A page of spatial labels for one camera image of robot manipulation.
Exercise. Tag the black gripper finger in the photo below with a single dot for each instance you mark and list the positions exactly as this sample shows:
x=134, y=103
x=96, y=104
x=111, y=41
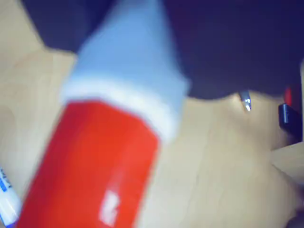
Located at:
x=237, y=47
x=54, y=23

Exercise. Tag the blue white marker pen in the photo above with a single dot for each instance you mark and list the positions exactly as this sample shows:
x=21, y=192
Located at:
x=6, y=202

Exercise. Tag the silver pen tip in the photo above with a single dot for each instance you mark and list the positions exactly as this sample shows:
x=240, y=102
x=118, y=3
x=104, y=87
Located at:
x=246, y=102

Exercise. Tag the black and red object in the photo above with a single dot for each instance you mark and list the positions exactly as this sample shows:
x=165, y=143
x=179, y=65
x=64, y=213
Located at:
x=288, y=116

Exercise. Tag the red capped white marker pen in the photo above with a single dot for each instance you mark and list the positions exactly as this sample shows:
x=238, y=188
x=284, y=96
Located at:
x=95, y=161

